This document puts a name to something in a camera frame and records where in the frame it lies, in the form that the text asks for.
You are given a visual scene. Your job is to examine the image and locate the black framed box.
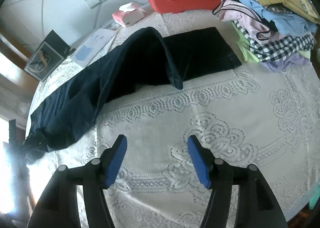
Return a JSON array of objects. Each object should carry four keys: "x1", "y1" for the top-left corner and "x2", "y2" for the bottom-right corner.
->
[{"x1": 24, "y1": 30, "x2": 71, "y2": 82}]

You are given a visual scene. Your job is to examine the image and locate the white blue paper booklet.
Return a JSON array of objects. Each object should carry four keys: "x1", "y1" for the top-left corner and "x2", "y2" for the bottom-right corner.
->
[{"x1": 71, "y1": 28, "x2": 116, "y2": 68}]

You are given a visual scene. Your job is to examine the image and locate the light blue garment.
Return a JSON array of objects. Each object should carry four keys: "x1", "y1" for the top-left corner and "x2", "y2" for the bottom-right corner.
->
[{"x1": 239, "y1": 0, "x2": 317, "y2": 36}]

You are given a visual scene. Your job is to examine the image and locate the dark navy trousers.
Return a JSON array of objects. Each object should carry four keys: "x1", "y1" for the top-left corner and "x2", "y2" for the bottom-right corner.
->
[{"x1": 23, "y1": 27, "x2": 241, "y2": 153}]

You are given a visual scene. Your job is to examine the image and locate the pink garment black trim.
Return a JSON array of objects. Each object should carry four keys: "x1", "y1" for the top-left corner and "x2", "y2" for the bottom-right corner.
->
[{"x1": 212, "y1": 0, "x2": 284, "y2": 44}]

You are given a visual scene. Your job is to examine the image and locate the light green garment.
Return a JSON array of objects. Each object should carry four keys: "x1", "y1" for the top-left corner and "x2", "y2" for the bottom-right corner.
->
[{"x1": 232, "y1": 23, "x2": 259, "y2": 63}]

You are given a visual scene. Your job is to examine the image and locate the pink tissue pack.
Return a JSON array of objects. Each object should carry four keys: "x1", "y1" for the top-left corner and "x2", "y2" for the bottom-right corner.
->
[{"x1": 112, "y1": 2, "x2": 145, "y2": 28}]

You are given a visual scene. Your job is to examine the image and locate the lilac purple garment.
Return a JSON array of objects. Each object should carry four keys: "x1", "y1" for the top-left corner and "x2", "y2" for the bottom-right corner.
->
[{"x1": 262, "y1": 51, "x2": 311, "y2": 73}]

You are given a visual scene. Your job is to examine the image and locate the black white checked garment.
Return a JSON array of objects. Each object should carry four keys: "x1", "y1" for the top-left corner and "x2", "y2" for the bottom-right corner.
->
[{"x1": 233, "y1": 21, "x2": 314, "y2": 62}]

